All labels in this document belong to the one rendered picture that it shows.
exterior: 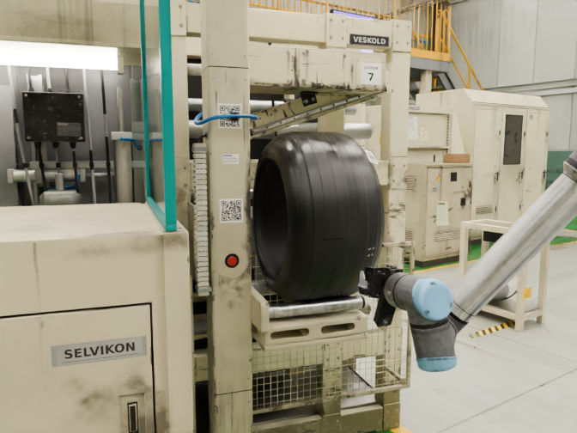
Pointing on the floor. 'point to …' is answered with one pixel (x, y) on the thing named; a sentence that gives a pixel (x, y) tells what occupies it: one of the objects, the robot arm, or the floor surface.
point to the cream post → (226, 43)
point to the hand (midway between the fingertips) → (362, 287)
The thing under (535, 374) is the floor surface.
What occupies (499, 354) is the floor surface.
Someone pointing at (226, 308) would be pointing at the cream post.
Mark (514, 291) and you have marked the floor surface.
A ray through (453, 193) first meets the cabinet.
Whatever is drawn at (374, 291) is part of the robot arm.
